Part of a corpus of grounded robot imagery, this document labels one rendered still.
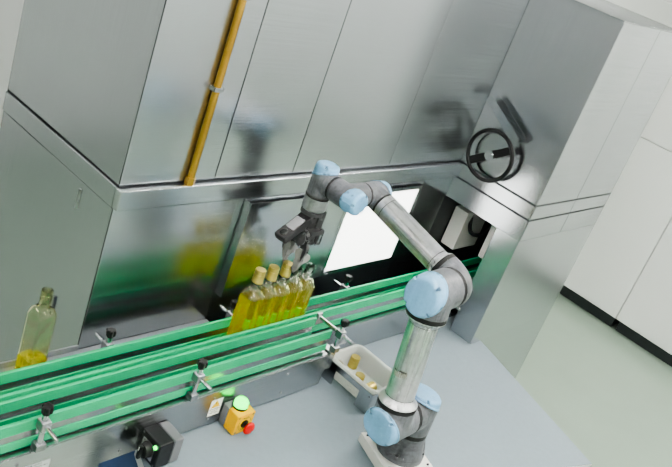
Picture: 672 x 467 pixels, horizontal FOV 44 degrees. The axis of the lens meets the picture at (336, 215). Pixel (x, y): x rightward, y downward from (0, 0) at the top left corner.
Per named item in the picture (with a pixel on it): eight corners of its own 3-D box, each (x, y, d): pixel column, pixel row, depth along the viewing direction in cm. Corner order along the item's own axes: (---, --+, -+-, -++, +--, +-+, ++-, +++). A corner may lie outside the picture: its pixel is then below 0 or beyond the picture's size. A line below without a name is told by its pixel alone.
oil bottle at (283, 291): (262, 331, 272) (282, 276, 264) (273, 340, 269) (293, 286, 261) (249, 334, 268) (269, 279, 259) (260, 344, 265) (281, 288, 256)
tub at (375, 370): (351, 362, 297) (359, 342, 294) (397, 400, 285) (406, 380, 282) (319, 373, 284) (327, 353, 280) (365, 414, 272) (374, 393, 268)
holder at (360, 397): (340, 354, 300) (347, 337, 297) (395, 401, 285) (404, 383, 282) (308, 365, 287) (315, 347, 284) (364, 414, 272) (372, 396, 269)
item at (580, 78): (527, 184, 393) (612, 3, 359) (594, 224, 373) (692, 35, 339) (445, 195, 340) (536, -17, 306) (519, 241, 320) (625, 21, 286)
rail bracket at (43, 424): (42, 443, 197) (53, 399, 192) (58, 463, 193) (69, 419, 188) (26, 448, 194) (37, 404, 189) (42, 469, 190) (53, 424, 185)
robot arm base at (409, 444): (431, 466, 254) (442, 440, 250) (390, 469, 246) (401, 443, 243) (407, 432, 266) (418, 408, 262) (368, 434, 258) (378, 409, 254)
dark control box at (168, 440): (160, 442, 229) (167, 419, 226) (177, 461, 225) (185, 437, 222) (135, 451, 223) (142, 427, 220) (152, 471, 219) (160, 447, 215)
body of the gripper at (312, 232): (319, 247, 258) (332, 213, 253) (300, 250, 251) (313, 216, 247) (303, 234, 262) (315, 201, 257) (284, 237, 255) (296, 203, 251)
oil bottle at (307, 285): (286, 324, 281) (306, 271, 272) (297, 333, 278) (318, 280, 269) (275, 327, 276) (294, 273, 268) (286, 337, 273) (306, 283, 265)
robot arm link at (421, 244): (494, 281, 235) (384, 169, 255) (475, 287, 226) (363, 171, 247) (472, 309, 240) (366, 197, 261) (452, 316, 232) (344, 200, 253)
